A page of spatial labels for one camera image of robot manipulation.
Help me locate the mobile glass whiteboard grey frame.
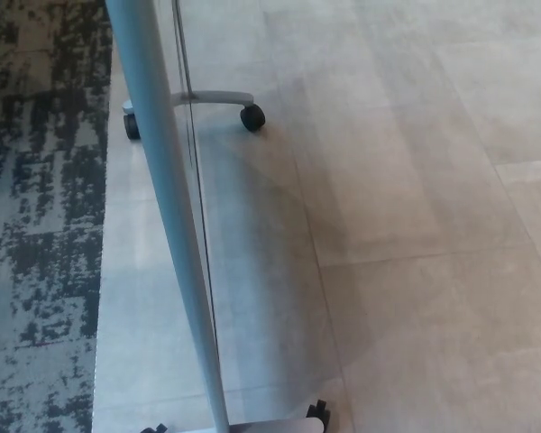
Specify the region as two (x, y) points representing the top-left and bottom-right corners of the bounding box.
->
(104, 0), (375, 433)

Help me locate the grey curved whiteboard base leg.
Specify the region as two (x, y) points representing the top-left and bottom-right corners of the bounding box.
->
(121, 89), (255, 116)

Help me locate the grey flat whiteboard base leg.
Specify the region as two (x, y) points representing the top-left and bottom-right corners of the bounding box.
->
(227, 416), (326, 433)

